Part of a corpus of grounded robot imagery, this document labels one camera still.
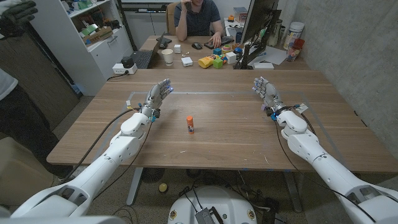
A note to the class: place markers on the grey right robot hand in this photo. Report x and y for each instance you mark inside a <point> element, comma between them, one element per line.
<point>270,93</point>

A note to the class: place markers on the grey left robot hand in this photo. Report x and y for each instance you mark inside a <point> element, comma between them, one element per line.
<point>157,95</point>

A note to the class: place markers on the orange capped glue stick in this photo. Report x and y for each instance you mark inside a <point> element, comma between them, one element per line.
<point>190,124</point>

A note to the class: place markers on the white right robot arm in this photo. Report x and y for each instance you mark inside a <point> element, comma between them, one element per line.
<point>311,146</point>

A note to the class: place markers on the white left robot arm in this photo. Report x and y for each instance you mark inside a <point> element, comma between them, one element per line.
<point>102,168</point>

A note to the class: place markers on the small purple cube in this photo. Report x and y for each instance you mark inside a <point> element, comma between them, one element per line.
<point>263,108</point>

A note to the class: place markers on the white paper sheet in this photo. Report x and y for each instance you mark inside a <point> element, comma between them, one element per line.
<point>275,56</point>

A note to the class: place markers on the black laptop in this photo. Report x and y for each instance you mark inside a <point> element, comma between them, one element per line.
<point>143,59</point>

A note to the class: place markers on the white paper cup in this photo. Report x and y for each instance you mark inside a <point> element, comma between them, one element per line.
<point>167,56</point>

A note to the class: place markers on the black power adapter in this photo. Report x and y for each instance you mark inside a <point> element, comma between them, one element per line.
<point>127,62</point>

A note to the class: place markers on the white flat device box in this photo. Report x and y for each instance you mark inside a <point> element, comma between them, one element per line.
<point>186,61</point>

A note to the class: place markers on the white power strip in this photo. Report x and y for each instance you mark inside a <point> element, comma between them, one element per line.
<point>116,69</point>

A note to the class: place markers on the red topped clear jar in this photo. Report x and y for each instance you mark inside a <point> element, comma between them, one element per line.
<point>293,51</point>

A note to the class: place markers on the small white cube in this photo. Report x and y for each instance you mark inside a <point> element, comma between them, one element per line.
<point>177,48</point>

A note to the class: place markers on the large white cube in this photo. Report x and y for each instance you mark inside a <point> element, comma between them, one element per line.
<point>230,58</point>

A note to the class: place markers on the blue round toy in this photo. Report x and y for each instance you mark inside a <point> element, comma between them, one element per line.
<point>237,51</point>

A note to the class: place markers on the wooden desk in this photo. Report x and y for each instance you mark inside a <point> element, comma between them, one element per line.
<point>199,53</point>

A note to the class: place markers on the green cube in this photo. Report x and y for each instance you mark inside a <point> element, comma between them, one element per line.
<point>218,63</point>

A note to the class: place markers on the black computer mouse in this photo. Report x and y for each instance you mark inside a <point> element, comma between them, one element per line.
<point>196,46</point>

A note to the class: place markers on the blue cup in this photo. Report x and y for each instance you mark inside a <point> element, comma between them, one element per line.
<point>238,37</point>

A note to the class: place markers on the white labelled canister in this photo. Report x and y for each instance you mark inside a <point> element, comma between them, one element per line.
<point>293,32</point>

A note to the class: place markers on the teal cube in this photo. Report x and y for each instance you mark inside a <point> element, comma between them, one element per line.
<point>217,51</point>

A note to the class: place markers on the black keyboard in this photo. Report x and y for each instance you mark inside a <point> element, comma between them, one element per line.
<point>227,40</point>

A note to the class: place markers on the black computer monitor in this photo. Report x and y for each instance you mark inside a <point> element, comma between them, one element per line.
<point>258,18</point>

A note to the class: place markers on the wooden chair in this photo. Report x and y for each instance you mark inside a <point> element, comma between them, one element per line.
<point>170,18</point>

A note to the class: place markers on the black round fan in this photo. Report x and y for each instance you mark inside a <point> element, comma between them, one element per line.
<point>153,175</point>

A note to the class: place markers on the cardboard box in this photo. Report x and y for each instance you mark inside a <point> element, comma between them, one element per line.
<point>99,35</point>

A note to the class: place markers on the clear plastic box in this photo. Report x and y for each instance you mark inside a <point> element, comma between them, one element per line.
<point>241,14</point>

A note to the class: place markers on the small orange object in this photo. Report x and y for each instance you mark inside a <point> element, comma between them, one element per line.
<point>231,18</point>

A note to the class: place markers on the white shelf cabinet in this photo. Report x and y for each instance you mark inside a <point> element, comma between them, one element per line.
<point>77,62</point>

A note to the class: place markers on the seated person dark shirt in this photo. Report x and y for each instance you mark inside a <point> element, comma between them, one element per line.
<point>199,18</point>

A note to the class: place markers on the yellow ball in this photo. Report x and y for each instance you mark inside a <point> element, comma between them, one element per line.
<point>163,188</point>

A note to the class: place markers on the grey table leg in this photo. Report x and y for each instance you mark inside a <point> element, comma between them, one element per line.
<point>135,186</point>
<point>293,193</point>

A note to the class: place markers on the white robot torso base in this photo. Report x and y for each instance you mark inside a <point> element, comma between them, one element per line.
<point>224,202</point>

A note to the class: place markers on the grey electronics box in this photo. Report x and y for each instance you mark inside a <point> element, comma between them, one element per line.
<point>205,216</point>

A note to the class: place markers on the standing person white shirt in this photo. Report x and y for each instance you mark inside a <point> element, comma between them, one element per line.
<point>18,118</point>

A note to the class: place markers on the black glove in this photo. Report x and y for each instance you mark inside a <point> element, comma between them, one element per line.
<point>17,15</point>

